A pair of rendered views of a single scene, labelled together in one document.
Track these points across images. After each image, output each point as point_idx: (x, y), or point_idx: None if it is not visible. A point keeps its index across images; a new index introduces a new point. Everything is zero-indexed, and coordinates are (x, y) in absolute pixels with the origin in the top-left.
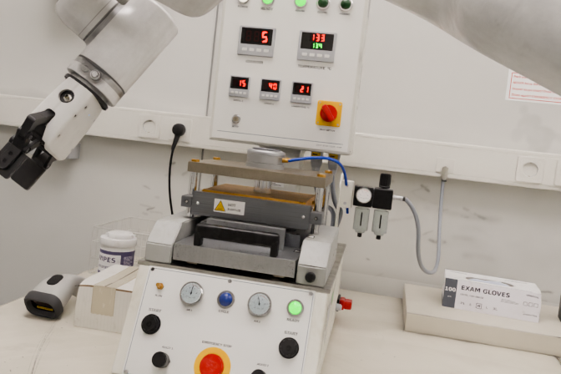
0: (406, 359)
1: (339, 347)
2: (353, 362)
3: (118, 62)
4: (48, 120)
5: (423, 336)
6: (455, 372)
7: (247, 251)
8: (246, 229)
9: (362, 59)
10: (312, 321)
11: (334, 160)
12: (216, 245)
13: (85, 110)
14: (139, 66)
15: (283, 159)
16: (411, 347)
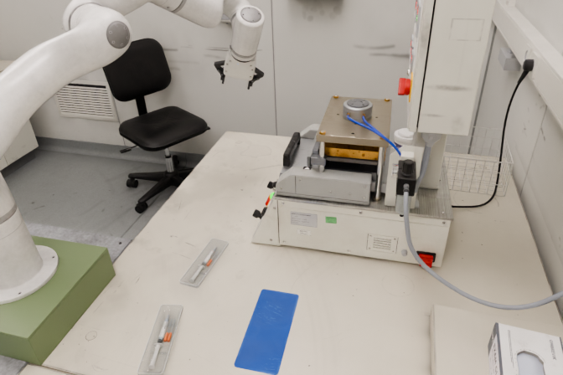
0: (351, 303)
1: (357, 264)
2: (329, 269)
3: (232, 42)
4: (224, 64)
5: (420, 330)
6: (334, 331)
7: (292, 157)
8: (291, 145)
9: (458, 34)
10: (269, 207)
11: (367, 128)
12: (302, 148)
13: (231, 62)
14: (239, 44)
15: (347, 113)
16: (382, 312)
